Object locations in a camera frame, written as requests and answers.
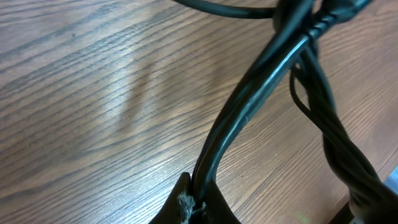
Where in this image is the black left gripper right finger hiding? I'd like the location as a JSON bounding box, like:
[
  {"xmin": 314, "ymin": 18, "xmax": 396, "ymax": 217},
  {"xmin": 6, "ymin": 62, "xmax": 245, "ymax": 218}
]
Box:
[{"xmin": 204, "ymin": 180, "xmax": 241, "ymax": 224}]

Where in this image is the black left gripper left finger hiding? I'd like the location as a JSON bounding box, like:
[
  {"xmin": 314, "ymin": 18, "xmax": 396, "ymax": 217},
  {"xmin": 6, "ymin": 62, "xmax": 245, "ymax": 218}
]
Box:
[{"xmin": 149, "ymin": 172, "xmax": 195, "ymax": 224}]

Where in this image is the black cable bundle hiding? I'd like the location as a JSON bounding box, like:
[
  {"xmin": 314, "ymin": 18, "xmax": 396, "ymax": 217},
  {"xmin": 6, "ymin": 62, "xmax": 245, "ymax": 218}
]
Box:
[{"xmin": 172, "ymin": 0, "xmax": 398, "ymax": 224}]

